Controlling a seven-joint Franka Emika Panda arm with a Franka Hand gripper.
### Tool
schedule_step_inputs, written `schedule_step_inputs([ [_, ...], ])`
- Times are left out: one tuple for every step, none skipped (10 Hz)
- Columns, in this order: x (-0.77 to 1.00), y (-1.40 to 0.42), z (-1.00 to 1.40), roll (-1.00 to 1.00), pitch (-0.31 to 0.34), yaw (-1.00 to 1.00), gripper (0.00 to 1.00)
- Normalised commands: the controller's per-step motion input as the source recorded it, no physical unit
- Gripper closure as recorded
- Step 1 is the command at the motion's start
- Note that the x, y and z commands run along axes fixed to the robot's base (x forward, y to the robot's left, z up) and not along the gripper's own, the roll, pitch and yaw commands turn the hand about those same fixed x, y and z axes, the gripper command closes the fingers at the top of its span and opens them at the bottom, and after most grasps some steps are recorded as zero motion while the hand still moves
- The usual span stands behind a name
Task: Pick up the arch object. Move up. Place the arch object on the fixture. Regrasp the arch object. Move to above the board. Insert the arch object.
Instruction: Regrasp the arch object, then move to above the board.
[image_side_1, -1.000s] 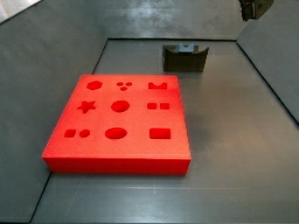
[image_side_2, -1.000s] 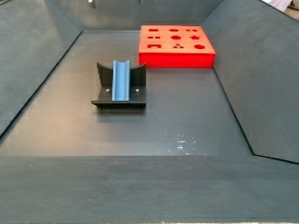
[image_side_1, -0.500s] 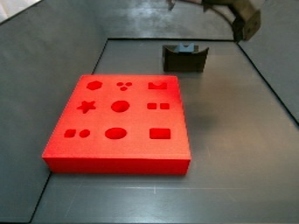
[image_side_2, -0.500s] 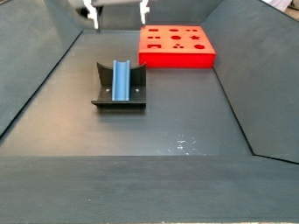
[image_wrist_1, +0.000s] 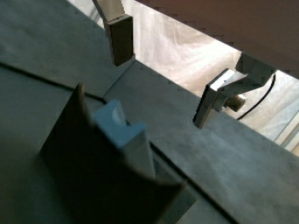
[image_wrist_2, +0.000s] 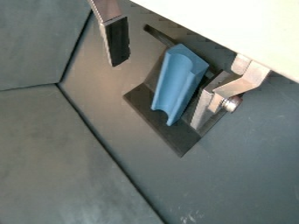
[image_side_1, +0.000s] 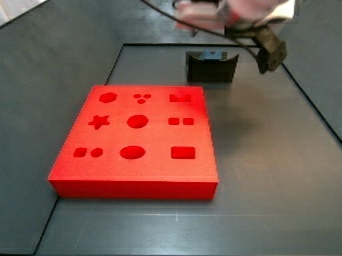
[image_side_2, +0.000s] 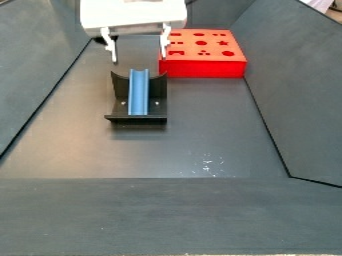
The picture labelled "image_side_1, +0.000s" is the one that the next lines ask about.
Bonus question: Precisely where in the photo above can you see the red shape sorter board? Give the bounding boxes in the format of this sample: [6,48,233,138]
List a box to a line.
[48,85,219,200]

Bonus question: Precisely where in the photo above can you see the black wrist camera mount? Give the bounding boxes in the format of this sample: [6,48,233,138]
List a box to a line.
[224,25,287,74]

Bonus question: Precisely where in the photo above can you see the blue arch block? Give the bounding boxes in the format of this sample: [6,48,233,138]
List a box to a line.
[203,50,223,60]

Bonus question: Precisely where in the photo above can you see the black cable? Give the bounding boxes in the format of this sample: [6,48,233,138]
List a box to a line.
[140,0,264,58]

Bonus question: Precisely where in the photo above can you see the black fixture block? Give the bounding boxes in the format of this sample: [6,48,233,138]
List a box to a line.
[185,51,239,83]

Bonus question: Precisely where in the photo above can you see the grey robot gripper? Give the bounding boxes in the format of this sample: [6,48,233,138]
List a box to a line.
[175,0,295,30]

